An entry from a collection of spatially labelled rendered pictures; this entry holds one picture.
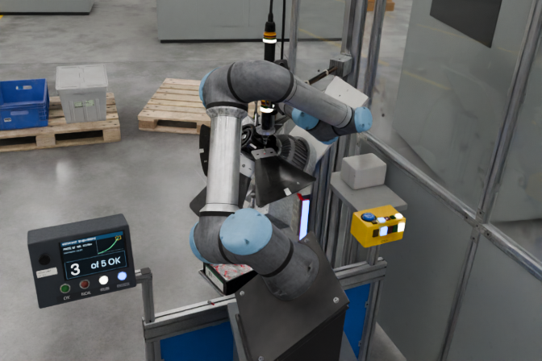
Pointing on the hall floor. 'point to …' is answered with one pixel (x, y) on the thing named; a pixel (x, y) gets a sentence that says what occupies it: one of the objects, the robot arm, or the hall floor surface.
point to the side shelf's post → (353, 251)
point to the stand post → (320, 196)
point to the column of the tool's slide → (341, 149)
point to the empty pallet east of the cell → (178, 107)
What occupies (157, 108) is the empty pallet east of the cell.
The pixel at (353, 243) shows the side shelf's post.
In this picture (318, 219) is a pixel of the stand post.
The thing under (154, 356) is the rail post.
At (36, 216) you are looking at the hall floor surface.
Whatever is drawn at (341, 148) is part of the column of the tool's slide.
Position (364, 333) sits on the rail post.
